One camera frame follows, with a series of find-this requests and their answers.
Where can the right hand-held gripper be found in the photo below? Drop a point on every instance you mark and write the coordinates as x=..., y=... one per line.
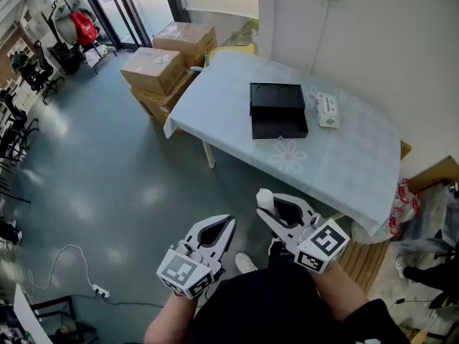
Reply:
x=322, y=246

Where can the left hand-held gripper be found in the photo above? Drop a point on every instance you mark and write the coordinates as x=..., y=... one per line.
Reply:
x=183, y=269

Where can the small white cylinder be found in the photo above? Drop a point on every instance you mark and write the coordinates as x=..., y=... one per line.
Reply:
x=265, y=200

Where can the black box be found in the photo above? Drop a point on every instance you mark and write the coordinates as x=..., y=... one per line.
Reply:
x=276, y=102

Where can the person's right forearm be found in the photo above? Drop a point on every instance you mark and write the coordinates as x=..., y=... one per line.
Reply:
x=337, y=292

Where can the person's left forearm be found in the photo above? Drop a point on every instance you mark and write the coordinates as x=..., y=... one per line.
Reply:
x=168, y=317

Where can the flat brown cardboard box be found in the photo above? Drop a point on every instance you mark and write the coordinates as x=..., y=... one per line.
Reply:
x=161, y=102

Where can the open brown cardboard box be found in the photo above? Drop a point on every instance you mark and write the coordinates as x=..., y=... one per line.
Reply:
x=434, y=172

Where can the cardboard box with white label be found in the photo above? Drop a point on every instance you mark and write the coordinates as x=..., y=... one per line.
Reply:
x=150, y=66

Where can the person's left white shoe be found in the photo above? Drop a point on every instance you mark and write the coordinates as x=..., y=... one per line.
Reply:
x=245, y=263

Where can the white table leg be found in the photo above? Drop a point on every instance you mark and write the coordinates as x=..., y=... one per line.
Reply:
x=209, y=154

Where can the person's black clothing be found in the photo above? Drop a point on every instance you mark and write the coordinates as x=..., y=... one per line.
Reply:
x=265, y=306

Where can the plastic bag with red print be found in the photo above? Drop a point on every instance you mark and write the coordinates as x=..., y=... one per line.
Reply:
x=405, y=206

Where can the white wet wipes pack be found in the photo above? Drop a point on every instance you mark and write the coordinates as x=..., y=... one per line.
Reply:
x=328, y=109

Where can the white power strip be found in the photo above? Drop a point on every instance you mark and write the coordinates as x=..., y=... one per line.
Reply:
x=101, y=291

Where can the light blue floral tablecloth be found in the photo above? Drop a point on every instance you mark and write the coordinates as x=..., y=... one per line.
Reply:
x=222, y=99

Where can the yellow bag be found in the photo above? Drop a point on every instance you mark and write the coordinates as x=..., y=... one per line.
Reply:
x=233, y=48

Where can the black metal cart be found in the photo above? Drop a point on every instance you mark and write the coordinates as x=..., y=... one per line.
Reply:
x=97, y=54

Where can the black office chair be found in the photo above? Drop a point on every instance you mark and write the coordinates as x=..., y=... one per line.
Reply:
x=41, y=70

